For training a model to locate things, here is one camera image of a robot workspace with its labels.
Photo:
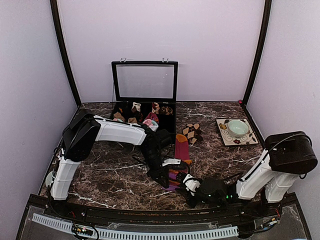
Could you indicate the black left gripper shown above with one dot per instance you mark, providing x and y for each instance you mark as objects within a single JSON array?
[{"x": 155, "y": 175}]

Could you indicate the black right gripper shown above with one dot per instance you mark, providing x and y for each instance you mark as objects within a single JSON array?
[{"x": 186, "y": 195}]

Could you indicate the maroon purple orange striped sock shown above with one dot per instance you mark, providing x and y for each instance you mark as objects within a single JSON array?
[{"x": 182, "y": 153}]

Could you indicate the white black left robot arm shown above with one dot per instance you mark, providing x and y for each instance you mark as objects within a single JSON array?
[{"x": 86, "y": 129}]

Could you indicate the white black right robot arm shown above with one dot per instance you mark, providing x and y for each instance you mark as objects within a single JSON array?
[{"x": 285, "y": 158}]

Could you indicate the brown argyle rolled sock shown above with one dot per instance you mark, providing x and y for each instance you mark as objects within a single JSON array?
[{"x": 193, "y": 133}]

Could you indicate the pink white rolled sock right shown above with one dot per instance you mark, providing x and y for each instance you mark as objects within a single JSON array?
[{"x": 153, "y": 125}]

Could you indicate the pink white rolled sock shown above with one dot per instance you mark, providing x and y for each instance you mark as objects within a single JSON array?
[
  {"x": 119, "y": 120},
  {"x": 153, "y": 125}
]

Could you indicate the maroon teal rolled sock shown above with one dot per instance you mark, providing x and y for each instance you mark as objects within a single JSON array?
[{"x": 152, "y": 116}]

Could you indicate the leopard pattern rolled sock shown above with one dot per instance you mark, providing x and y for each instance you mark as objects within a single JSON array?
[{"x": 166, "y": 110}]

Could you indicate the brown tan rolled sock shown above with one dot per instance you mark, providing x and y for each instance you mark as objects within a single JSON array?
[{"x": 132, "y": 120}]

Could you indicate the cream brown rolled sock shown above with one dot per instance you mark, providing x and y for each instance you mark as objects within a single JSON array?
[{"x": 136, "y": 107}]

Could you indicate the pink white rolled sock left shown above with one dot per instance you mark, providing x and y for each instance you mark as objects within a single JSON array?
[{"x": 119, "y": 120}]

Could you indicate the pale green ceramic bowl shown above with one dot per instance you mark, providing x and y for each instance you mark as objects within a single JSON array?
[{"x": 237, "y": 128}]

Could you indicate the square floral ceramic plate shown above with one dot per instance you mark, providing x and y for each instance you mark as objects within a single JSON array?
[{"x": 249, "y": 139}]

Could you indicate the black sock organizer box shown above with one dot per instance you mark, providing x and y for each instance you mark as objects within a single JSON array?
[{"x": 152, "y": 83}]

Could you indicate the pale green bowl left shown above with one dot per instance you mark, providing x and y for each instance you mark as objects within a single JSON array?
[{"x": 49, "y": 179}]

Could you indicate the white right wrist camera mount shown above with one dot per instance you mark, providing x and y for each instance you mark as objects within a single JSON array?
[{"x": 191, "y": 184}]

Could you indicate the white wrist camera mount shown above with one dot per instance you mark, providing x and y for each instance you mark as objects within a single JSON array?
[
  {"x": 171, "y": 161},
  {"x": 191, "y": 184}
]

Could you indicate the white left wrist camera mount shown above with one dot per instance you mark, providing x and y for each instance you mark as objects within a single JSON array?
[{"x": 171, "y": 161}]

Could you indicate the black front table rail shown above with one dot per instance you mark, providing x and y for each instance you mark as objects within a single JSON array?
[{"x": 233, "y": 214}]

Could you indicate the white slotted cable duct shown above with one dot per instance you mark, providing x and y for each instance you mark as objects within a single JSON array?
[{"x": 121, "y": 231}]

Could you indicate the black right frame post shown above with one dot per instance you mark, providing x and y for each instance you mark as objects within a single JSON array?
[{"x": 259, "y": 51}]

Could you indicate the black frame post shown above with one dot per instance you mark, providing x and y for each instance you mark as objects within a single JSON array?
[
  {"x": 259, "y": 51},
  {"x": 63, "y": 51}
]

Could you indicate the black left frame post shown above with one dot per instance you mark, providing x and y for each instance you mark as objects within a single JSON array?
[{"x": 63, "y": 51}]

